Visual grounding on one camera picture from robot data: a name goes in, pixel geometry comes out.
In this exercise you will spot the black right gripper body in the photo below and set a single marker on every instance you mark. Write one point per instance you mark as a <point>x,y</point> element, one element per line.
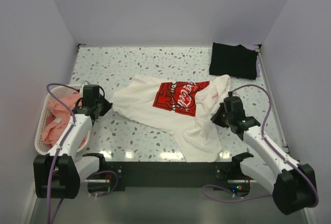
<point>229,118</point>

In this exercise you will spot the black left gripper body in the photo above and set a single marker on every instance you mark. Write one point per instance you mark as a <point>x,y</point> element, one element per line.
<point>98,104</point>

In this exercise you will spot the white t-shirt red print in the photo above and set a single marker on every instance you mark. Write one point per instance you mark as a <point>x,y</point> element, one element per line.
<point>181,109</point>

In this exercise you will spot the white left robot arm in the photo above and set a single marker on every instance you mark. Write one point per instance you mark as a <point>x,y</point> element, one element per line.
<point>56,173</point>

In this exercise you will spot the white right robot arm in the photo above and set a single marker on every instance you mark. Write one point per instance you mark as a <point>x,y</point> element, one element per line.
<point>292,185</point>

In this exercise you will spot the pink crumpled t-shirt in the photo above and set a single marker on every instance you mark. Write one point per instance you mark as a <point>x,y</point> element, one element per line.
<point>58,119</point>

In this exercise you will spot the black folded t-shirt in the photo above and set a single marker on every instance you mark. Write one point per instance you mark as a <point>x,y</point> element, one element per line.
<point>235,61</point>

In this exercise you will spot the white plastic laundry basket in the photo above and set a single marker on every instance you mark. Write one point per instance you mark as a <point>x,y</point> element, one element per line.
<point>58,91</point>

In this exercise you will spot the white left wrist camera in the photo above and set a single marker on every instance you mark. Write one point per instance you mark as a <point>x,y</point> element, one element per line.
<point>83,84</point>

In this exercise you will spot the aluminium frame rail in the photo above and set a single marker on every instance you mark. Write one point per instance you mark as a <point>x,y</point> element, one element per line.
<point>274,108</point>

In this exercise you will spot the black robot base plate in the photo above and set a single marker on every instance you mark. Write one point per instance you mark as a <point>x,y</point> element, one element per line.
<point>169,175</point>

